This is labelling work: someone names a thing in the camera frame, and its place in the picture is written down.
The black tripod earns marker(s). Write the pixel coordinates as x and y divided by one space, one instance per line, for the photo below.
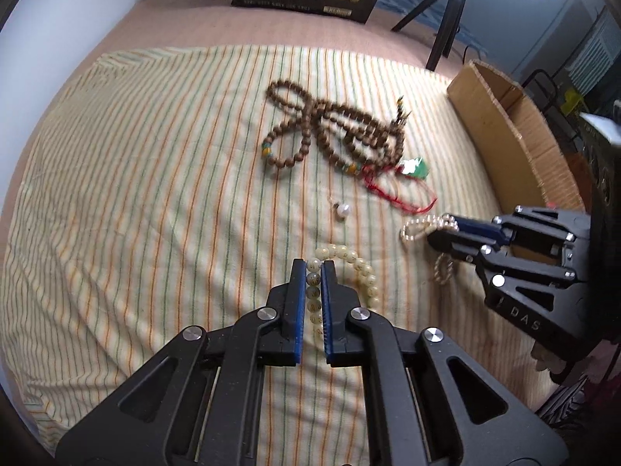
449 14

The pink bed sheet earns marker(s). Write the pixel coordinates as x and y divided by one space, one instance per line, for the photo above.
203 24

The small white pearl pendant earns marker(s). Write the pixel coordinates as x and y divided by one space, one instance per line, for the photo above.
343 212

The cardboard box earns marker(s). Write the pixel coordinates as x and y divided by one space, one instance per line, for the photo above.
504 121

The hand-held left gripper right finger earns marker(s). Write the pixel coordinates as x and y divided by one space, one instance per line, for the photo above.
327 310

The striped cream cloth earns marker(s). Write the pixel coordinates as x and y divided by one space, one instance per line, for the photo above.
145 204

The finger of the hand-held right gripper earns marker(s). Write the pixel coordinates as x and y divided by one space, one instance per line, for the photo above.
478 227
453 243

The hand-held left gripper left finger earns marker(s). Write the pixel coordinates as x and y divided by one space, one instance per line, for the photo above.
299 310

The yellow object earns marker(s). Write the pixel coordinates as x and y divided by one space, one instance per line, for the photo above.
571 102

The black metal chair frame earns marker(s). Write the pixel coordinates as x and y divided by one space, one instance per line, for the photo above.
546 87

